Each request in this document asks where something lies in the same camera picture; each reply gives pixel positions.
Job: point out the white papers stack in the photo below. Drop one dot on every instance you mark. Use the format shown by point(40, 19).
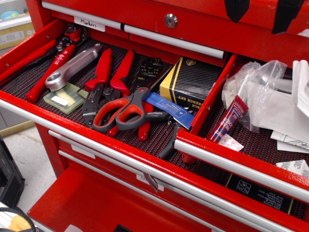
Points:
point(288, 114)

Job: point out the red handled crimping tool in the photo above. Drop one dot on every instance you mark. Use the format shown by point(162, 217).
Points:
point(104, 87)

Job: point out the green clear plastic case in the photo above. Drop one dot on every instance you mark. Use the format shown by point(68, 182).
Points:
point(67, 99)

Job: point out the black yellow wrench set box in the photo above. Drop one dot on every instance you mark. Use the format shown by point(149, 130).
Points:
point(189, 82)

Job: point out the red grey scissors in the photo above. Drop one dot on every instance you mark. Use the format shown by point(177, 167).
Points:
point(125, 113)

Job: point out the clear plastic bag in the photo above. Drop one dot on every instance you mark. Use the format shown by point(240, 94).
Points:
point(255, 84)

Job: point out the black multi crimper tool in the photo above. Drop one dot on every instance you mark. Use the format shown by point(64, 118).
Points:
point(151, 72)

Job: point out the silver utility knife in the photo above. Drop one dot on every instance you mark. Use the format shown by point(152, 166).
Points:
point(62, 75)

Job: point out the red glue tube white cap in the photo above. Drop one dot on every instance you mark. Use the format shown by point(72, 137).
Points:
point(236, 109)

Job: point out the blue plastic pouch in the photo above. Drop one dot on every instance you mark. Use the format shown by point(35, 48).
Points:
point(180, 114)

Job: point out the white 3M adhesive pad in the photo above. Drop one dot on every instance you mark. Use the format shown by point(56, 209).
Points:
point(298, 167)

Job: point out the black equipment box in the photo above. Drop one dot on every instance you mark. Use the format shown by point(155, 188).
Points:
point(11, 180)

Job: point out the black drill bit case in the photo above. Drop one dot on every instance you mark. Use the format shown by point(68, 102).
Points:
point(260, 193)

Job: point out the red handled wire stripper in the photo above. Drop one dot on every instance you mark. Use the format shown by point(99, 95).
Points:
point(74, 36)

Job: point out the cardboard box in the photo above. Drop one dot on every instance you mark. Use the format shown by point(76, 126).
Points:
point(12, 36)

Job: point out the white markers label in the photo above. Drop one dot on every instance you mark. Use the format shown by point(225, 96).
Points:
point(90, 24)

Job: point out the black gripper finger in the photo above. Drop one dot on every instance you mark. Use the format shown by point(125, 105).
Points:
point(287, 10)
point(236, 9)

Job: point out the silver cabinet lock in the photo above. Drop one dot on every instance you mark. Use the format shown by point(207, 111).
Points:
point(171, 20)

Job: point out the red tool chest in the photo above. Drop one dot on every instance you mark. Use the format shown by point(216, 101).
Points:
point(176, 180)

